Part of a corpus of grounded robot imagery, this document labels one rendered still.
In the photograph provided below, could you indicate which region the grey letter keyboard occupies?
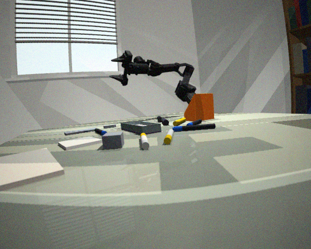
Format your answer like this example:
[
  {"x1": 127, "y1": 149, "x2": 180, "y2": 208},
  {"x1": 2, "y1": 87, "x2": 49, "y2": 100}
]
[{"x1": 121, "y1": 121, "x2": 161, "y2": 134}]

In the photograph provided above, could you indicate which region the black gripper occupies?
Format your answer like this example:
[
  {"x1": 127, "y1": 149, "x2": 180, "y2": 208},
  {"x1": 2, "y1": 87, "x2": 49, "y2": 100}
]
[{"x1": 109, "y1": 50, "x2": 140, "y2": 86}]

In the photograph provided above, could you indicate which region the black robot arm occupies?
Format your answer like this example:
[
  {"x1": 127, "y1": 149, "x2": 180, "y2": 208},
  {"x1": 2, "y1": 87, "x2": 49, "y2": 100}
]
[{"x1": 129, "y1": 56, "x2": 196, "y2": 104}]

